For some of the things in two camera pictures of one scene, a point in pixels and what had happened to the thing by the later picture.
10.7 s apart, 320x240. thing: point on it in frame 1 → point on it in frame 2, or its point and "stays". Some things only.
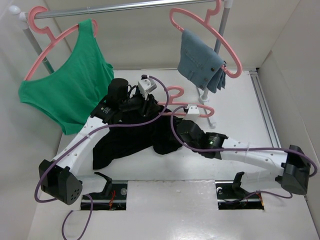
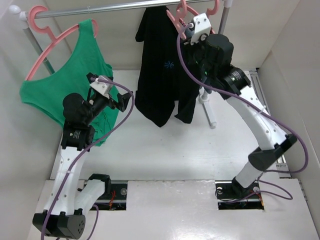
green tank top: x=67 y=98 stays
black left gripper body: x=135 y=102 → x=96 y=106
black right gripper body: x=194 y=145 → x=195 y=54
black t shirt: x=155 y=127 → x=161 y=82
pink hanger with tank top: x=47 y=30 stays
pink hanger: x=172 y=102 → x=178 y=21
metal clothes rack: x=25 y=15 stays
